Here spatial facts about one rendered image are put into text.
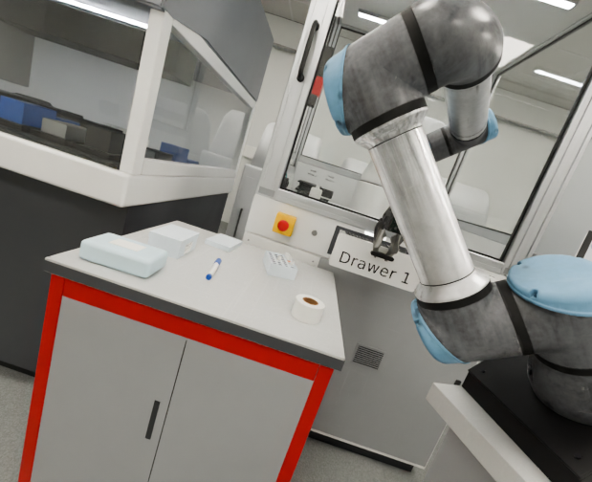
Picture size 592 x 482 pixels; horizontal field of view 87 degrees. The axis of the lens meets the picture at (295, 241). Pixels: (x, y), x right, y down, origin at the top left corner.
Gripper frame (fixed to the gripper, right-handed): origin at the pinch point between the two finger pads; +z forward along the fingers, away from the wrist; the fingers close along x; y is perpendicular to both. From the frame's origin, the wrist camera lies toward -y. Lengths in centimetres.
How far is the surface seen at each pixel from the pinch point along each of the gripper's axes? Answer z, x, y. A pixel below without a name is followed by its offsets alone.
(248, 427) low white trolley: 37, -23, 41
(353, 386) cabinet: 58, 14, -18
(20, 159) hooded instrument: 6, -113, 7
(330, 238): 3.1, -15.2, -17.6
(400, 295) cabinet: 15.2, 16.8, -17.6
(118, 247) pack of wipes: 10, -61, 37
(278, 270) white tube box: 12.3, -28.8, 9.8
